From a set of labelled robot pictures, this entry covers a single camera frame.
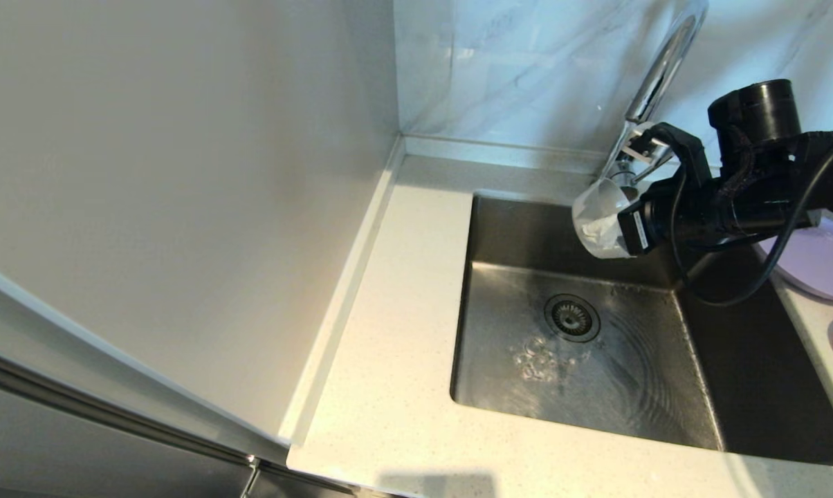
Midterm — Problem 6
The white round cup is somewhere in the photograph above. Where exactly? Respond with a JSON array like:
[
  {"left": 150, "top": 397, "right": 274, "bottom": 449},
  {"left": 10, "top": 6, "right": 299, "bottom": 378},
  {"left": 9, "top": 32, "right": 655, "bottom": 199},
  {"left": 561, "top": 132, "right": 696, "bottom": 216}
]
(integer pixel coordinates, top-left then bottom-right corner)
[{"left": 572, "top": 176, "right": 649, "bottom": 260}]

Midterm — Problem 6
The purple plastic plate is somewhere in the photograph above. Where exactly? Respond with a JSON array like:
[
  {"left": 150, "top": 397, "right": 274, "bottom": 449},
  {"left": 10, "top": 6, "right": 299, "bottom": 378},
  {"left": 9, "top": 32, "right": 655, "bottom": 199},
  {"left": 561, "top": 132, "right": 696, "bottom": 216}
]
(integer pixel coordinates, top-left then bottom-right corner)
[{"left": 759, "top": 220, "right": 833, "bottom": 304}]

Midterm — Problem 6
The stainless steel sink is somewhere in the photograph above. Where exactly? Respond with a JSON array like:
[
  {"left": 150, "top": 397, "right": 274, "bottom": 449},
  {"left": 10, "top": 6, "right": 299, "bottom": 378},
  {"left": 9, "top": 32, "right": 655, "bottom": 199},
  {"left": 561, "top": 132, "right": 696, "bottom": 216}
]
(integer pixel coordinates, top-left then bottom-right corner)
[{"left": 450, "top": 194, "right": 833, "bottom": 465}]

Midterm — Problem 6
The round metal drain strainer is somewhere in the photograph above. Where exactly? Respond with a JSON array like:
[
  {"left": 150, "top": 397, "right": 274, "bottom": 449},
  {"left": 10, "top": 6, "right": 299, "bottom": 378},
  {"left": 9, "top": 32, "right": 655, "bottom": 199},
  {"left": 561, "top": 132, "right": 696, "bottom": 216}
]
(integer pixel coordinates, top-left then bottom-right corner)
[{"left": 544, "top": 294, "right": 601, "bottom": 343}]

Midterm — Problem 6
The chrome gooseneck faucet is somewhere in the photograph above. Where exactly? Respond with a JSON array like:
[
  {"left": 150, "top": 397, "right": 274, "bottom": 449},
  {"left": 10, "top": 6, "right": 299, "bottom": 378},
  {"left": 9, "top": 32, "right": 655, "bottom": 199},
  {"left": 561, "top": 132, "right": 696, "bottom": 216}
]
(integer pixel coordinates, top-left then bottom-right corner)
[{"left": 598, "top": 0, "right": 710, "bottom": 201}]

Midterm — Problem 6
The white tall cabinet panel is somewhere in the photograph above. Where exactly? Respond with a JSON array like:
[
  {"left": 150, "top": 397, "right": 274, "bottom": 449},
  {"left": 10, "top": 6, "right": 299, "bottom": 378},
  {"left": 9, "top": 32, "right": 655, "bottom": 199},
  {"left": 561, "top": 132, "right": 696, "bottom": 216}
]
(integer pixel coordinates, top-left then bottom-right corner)
[{"left": 0, "top": 0, "right": 402, "bottom": 464}]

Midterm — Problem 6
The stainless steel appliance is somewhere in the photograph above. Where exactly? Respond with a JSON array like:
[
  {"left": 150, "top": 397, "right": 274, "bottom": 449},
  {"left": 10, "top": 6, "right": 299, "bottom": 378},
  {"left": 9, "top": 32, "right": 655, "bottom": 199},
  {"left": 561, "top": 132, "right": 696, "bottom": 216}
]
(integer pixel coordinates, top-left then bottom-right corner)
[{"left": 0, "top": 280, "right": 390, "bottom": 498}]

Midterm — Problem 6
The black camera cable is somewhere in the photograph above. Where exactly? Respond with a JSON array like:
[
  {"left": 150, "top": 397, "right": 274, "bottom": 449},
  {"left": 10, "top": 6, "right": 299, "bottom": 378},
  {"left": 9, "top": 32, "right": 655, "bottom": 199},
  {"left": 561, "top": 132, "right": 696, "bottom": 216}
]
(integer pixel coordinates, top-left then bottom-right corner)
[{"left": 669, "top": 128, "right": 833, "bottom": 308}]

